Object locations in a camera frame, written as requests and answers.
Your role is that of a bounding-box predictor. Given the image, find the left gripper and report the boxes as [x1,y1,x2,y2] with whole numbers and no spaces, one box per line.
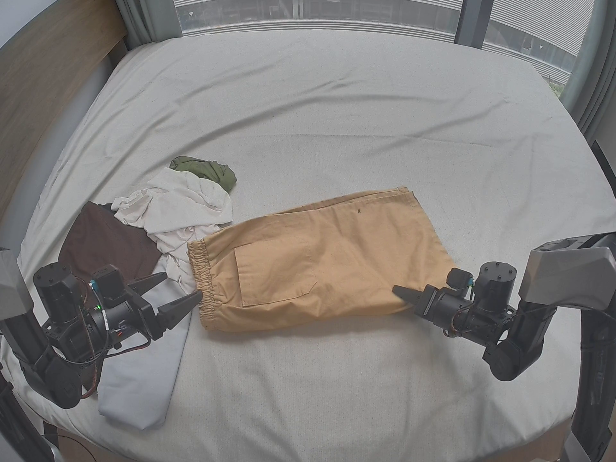
[103,272,203,341]

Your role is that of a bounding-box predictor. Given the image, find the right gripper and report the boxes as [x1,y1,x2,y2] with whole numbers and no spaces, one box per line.
[416,286,476,332]

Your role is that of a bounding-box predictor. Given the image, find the tan shorts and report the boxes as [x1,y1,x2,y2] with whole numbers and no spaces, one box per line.
[188,187,456,334]

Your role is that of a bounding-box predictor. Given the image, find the bed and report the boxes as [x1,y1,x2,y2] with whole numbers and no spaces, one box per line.
[0,0,616,453]

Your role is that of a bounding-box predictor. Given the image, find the dark brown garment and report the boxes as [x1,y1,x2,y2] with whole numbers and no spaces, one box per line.
[58,202,162,397]

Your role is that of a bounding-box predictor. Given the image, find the pale grey garment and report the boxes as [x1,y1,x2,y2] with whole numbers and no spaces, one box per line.
[98,277,196,430]

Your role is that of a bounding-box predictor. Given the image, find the cream white garment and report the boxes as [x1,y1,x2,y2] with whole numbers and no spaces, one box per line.
[113,167,235,294]

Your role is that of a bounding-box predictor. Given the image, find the olive green garment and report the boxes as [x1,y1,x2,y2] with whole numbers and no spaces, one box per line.
[169,156,238,194]

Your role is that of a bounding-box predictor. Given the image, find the grey-green curtain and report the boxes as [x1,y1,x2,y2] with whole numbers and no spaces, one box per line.
[558,0,616,139]
[103,0,184,50]

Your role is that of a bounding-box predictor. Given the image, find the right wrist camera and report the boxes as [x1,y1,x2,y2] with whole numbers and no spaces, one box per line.
[448,268,475,290]

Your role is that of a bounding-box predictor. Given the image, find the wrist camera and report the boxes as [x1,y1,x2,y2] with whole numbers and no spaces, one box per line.
[90,265,127,302]
[448,268,475,290]

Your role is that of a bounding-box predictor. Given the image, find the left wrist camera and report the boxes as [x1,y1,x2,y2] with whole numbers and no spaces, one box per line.
[90,265,127,302]

